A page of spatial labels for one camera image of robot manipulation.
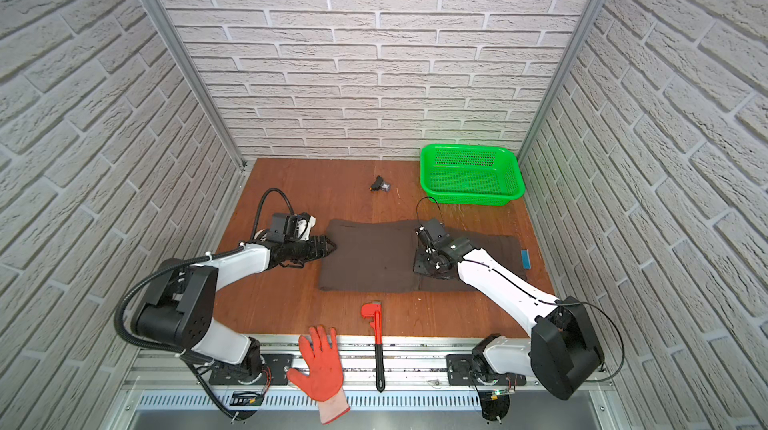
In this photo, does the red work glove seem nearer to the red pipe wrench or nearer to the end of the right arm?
the red pipe wrench

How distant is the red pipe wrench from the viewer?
739mm

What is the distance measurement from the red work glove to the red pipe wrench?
0.30ft

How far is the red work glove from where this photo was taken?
0.70 meters

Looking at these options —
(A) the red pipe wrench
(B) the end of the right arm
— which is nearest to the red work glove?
(A) the red pipe wrench
